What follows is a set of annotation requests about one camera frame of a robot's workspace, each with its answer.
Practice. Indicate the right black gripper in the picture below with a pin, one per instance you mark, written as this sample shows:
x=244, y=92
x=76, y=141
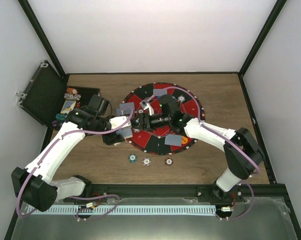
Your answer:
x=143, y=118

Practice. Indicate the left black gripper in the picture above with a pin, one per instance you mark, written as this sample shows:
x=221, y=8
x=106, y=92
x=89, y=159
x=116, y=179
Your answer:
x=112, y=139

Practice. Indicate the blue backed card deck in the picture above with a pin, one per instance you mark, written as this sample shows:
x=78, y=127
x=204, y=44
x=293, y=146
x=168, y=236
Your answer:
x=125, y=133

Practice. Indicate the face down card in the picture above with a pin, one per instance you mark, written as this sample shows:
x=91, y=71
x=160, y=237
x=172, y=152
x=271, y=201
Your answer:
x=125, y=109
x=159, y=92
x=173, y=140

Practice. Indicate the face down card top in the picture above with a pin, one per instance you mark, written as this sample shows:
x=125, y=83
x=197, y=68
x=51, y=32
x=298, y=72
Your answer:
x=159, y=92

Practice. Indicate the face down card bottom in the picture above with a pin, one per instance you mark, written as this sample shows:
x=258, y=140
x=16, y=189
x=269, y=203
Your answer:
x=173, y=140

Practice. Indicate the orange big blind button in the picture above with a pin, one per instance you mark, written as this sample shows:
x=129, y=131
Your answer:
x=184, y=140

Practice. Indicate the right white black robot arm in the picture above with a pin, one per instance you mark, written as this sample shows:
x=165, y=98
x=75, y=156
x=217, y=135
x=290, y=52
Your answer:
x=242, y=152

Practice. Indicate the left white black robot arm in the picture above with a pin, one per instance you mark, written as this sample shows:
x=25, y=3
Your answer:
x=34, y=184

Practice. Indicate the green blue chip stack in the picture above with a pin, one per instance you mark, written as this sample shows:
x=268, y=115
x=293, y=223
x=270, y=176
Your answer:
x=132, y=158

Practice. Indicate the round red black poker mat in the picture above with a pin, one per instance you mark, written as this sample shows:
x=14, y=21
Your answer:
x=153, y=142

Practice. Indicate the card box in case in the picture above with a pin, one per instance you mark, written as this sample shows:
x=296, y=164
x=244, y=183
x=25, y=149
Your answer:
x=68, y=106

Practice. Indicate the chips inside case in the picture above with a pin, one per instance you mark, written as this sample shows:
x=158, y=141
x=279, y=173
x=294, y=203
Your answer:
x=71, y=94

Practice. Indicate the black poker case lid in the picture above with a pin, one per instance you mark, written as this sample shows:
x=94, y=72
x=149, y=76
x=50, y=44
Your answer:
x=44, y=94

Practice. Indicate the light blue slotted rail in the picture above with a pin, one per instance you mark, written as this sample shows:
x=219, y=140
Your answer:
x=134, y=210

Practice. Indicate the black front mounting rail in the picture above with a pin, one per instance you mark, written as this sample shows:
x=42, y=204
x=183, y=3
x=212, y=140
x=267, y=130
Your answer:
x=205, y=192

